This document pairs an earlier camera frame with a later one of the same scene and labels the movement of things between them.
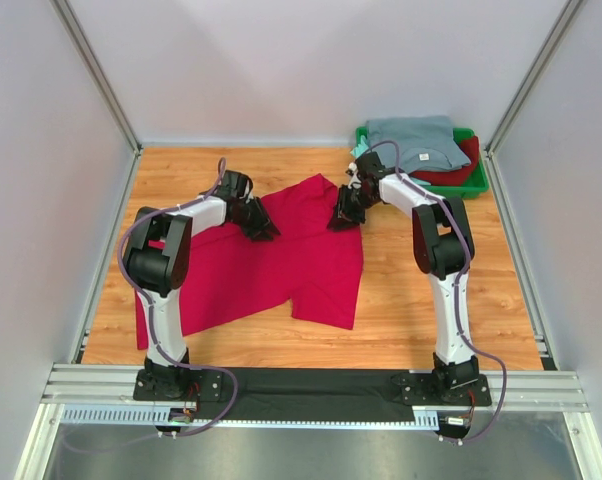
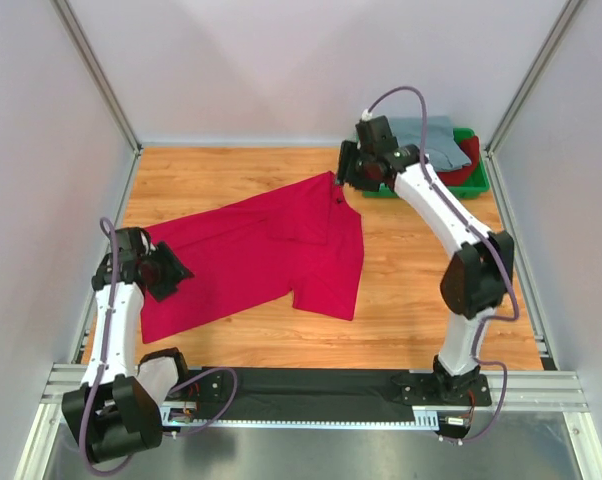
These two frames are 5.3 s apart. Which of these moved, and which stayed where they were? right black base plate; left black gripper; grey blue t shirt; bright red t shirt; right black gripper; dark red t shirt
Moved: left black gripper; right black gripper
Stayed: grey blue t shirt; dark red t shirt; right black base plate; bright red t shirt
